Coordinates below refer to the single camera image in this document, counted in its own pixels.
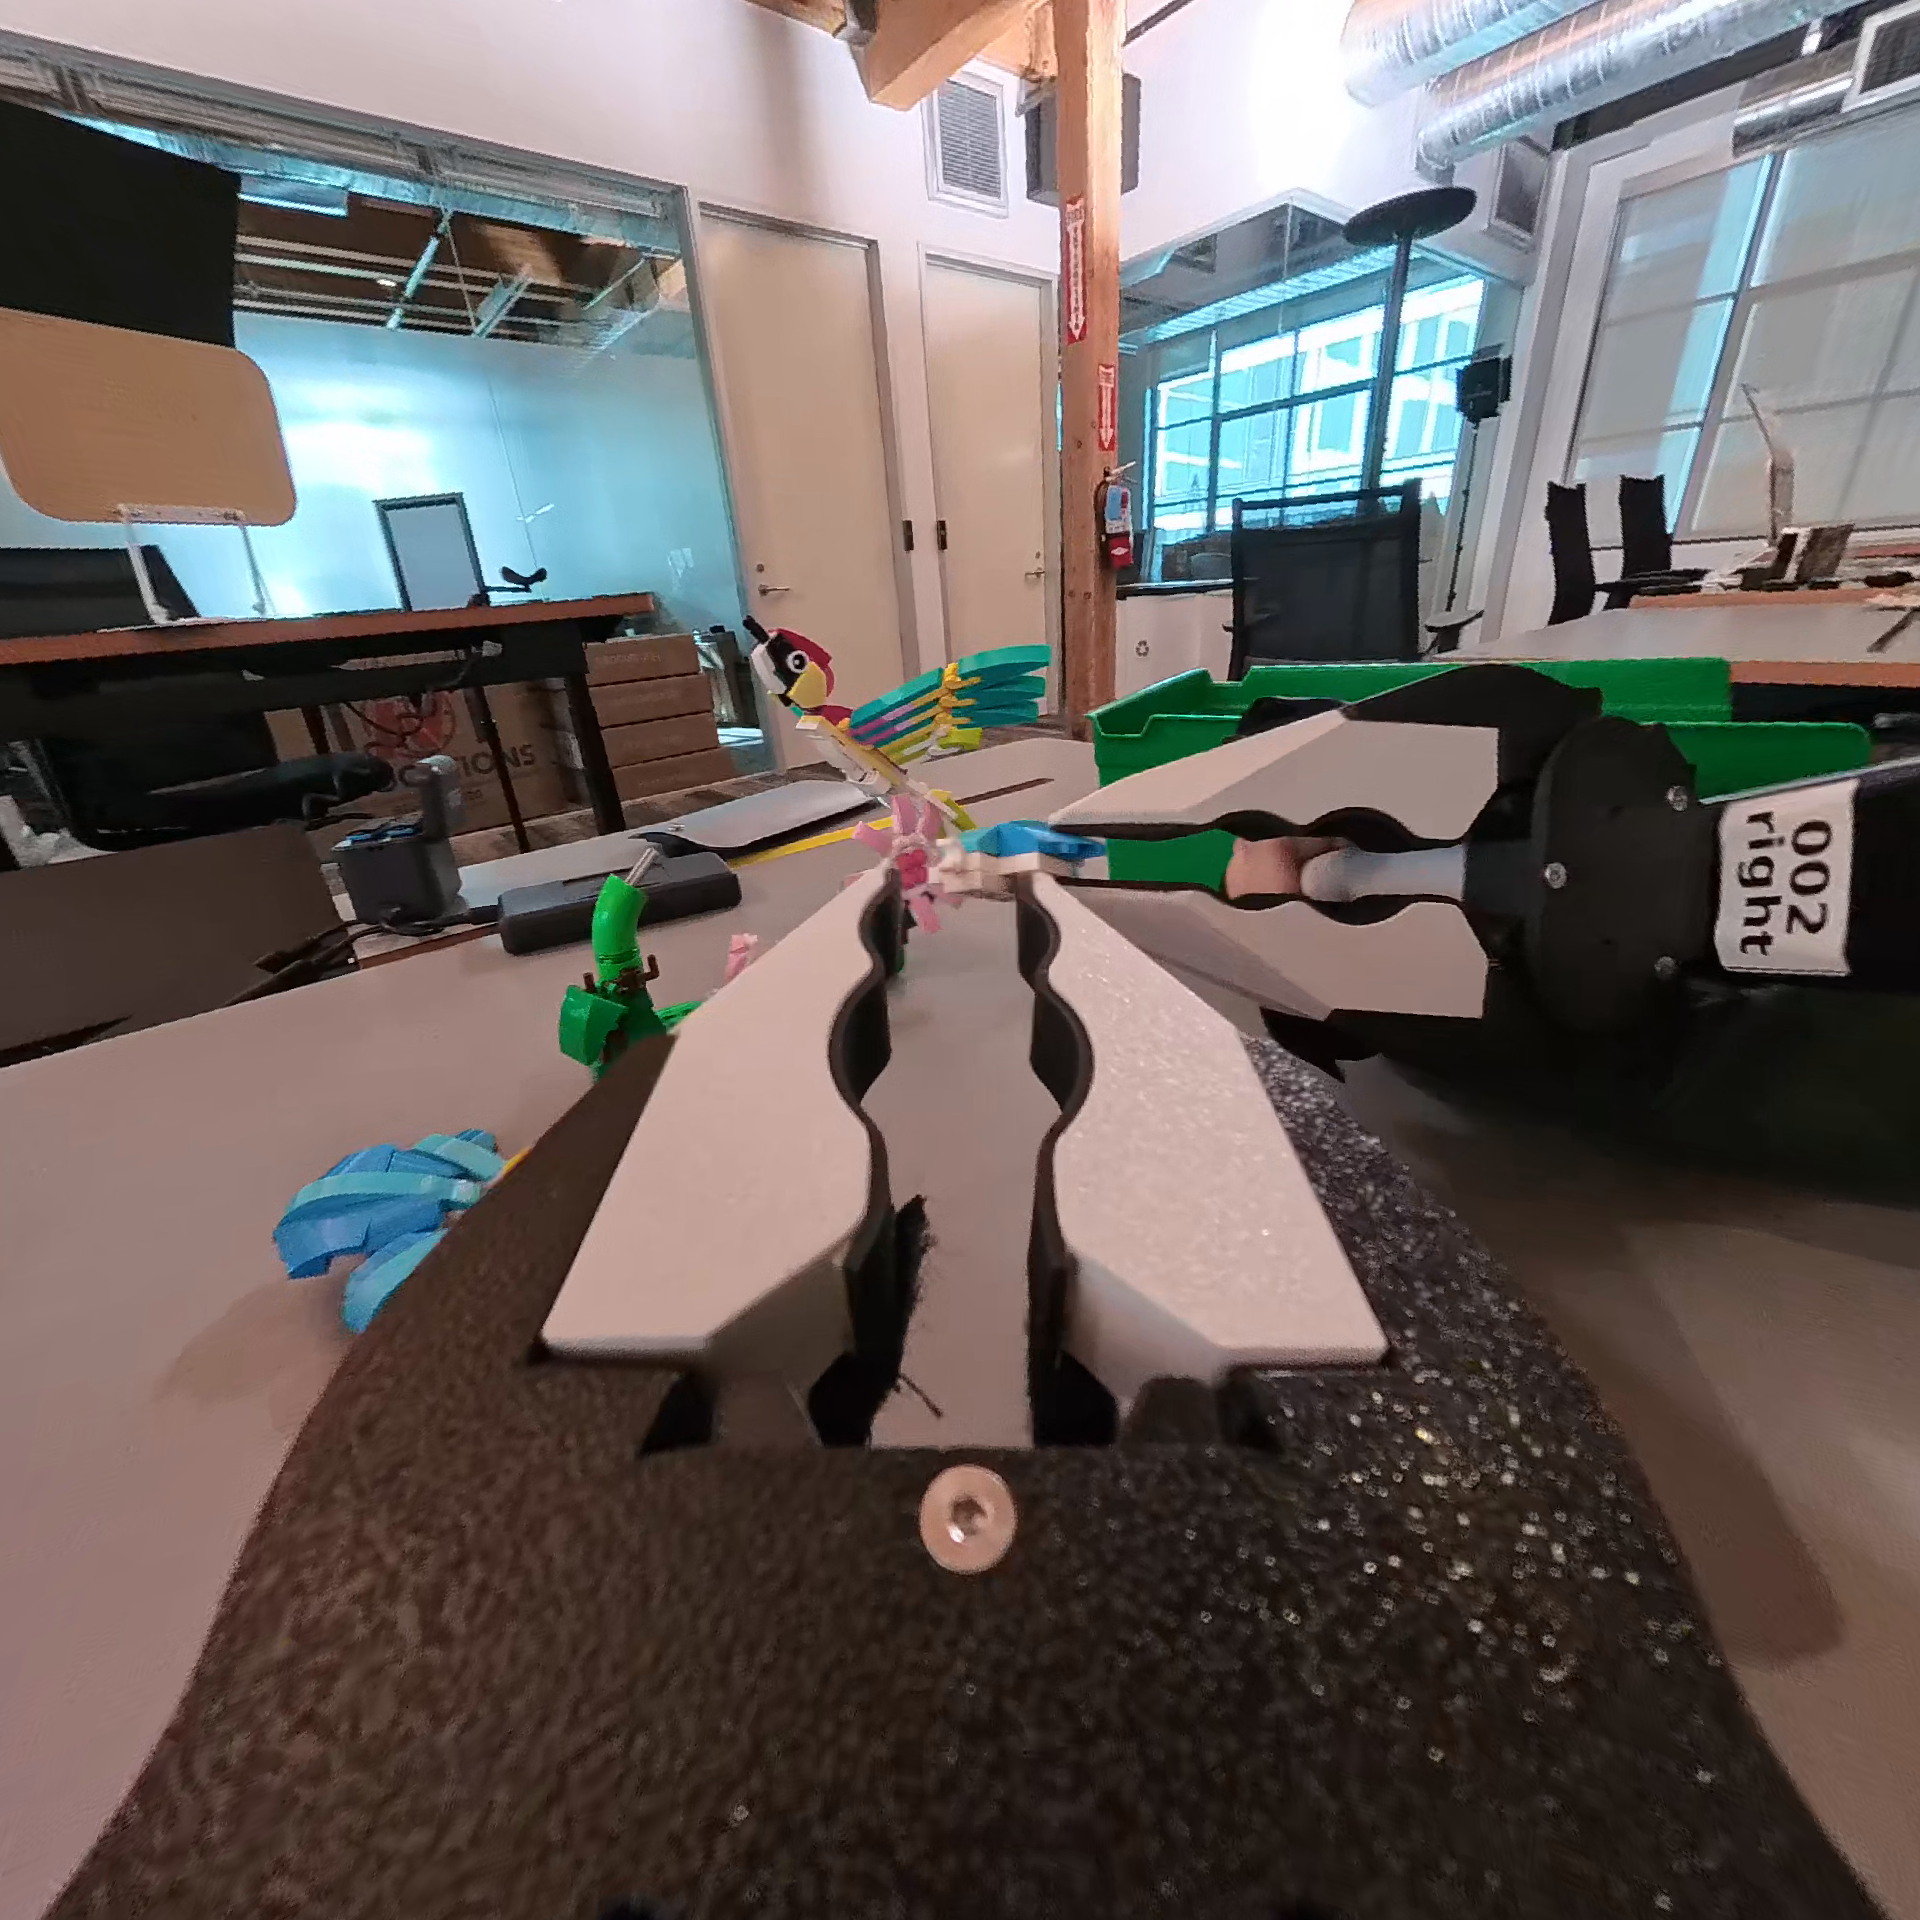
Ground colourful lego bird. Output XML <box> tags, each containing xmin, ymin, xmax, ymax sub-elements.
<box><xmin>743</xmin><ymin>615</ymin><xmax>1051</xmax><ymax>804</ymax></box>

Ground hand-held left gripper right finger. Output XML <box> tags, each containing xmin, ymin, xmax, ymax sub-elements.
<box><xmin>1016</xmin><ymin>881</ymin><xmax>1392</xmax><ymax>1389</ymax></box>

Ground green lego plant pink flowers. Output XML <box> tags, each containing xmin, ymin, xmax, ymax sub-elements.
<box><xmin>557</xmin><ymin>790</ymin><xmax>984</xmax><ymax>1085</ymax></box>

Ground large window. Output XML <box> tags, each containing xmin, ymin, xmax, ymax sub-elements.
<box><xmin>1568</xmin><ymin>111</ymin><xmax>1920</xmax><ymax>541</ymax></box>
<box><xmin>1147</xmin><ymin>262</ymin><xmax>1517</xmax><ymax>541</ymax></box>

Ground beige door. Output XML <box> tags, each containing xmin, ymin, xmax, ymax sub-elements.
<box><xmin>698</xmin><ymin>201</ymin><xmax>909</xmax><ymax>706</ymax></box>
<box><xmin>918</xmin><ymin>246</ymin><xmax>1070</xmax><ymax>698</ymax></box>

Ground wooden desk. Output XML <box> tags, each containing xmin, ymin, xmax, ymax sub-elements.
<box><xmin>0</xmin><ymin>592</ymin><xmax>663</xmax><ymax>840</ymax></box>
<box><xmin>1440</xmin><ymin>575</ymin><xmax>1920</xmax><ymax>692</ymax></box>

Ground white wall vent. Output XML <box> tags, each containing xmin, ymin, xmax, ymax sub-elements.
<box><xmin>922</xmin><ymin>70</ymin><xmax>1011</xmax><ymax>213</ymax></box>

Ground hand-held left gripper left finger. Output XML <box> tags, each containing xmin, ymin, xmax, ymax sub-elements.
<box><xmin>536</xmin><ymin>872</ymin><xmax>906</xmax><ymax>1373</ymax></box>

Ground stacked brown cardboard boxes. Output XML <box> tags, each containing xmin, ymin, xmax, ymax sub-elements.
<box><xmin>575</xmin><ymin>637</ymin><xmax>719</xmax><ymax>804</ymax></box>

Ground black floor lamp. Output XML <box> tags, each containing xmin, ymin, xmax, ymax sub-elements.
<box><xmin>1344</xmin><ymin>188</ymin><xmax>1479</xmax><ymax>504</ymax></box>

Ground black monitor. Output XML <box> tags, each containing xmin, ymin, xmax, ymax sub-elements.
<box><xmin>0</xmin><ymin>103</ymin><xmax>242</xmax><ymax>350</ymax></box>

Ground black office chair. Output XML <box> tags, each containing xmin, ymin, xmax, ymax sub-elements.
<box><xmin>0</xmin><ymin>543</ymin><xmax>395</xmax><ymax>872</ymax></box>

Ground small teal lego piece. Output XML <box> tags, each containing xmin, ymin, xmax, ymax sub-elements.
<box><xmin>972</xmin><ymin>818</ymin><xmax>1108</xmax><ymax>881</ymax></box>

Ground blue lego flower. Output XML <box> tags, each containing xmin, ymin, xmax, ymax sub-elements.
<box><xmin>275</xmin><ymin>1126</ymin><xmax>511</xmax><ymax>1336</ymax></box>

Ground grey framed monitor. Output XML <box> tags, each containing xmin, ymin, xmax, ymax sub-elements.
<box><xmin>375</xmin><ymin>495</ymin><xmax>490</xmax><ymax>615</ymax></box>

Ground green plastic bin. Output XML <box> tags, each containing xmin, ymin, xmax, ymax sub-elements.
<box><xmin>1087</xmin><ymin>655</ymin><xmax>1877</xmax><ymax>886</ymax></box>

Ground black flat box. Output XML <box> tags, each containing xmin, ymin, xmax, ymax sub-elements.
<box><xmin>499</xmin><ymin>854</ymin><xmax>746</xmax><ymax>958</ymax></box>

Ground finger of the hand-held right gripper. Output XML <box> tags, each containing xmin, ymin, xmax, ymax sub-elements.
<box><xmin>1047</xmin><ymin>709</ymin><xmax>1503</xmax><ymax>848</ymax></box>
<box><xmin>1071</xmin><ymin>877</ymin><xmax>1491</xmax><ymax>1029</ymax></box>

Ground silver ventilation duct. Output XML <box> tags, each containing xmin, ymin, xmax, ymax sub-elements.
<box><xmin>1341</xmin><ymin>0</ymin><xmax>1920</xmax><ymax>174</ymax></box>

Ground white flat pad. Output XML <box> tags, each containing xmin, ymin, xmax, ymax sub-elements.
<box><xmin>626</xmin><ymin>780</ymin><xmax>864</xmax><ymax>860</ymax></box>

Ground black speaker on stand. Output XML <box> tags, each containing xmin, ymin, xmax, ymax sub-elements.
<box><xmin>1447</xmin><ymin>352</ymin><xmax>1508</xmax><ymax>601</ymax></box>

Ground light wooden panel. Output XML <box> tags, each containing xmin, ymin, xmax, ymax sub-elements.
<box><xmin>0</xmin><ymin>306</ymin><xmax>300</xmax><ymax>528</ymax></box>

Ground cardboard box red print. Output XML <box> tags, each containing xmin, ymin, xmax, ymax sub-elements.
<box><xmin>268</xmin><ymin>679</ymin><xmax>590</xmax><ymax>846</ymax></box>

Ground person's right hand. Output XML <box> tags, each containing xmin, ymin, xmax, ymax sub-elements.
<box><xmin>1223</xmin><ymin>838</ymin><xmax>1336</xmax><ymax>904</ymax></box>

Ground black slim chair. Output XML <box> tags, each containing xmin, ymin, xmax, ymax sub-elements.
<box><xmin>1615</xmin><ymin>473</ymin><xmax>1712</xmax><ymax>593</ymax></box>
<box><xmin>1544</xmin><ymin>480</ymin><xmax>1622</xmax><ymax>624</ymax></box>

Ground wooden post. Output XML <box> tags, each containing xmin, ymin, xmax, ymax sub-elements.
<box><xmin>1050</xmin><ymin>0</ymin><xmax>1126</xmax><ymax>722</ymax></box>

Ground black mesh chair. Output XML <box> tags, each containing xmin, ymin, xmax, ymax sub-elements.
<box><xmin>1227</xmin><ymin>480</ymin><xmax>1488</xmax><ymax>684</ymax></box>

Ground dark flat panel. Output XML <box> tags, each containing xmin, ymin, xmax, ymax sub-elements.
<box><xmin>0</xmin><ymin>823</ymin><xmax>360</xmax><ymax>1068</ymax></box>

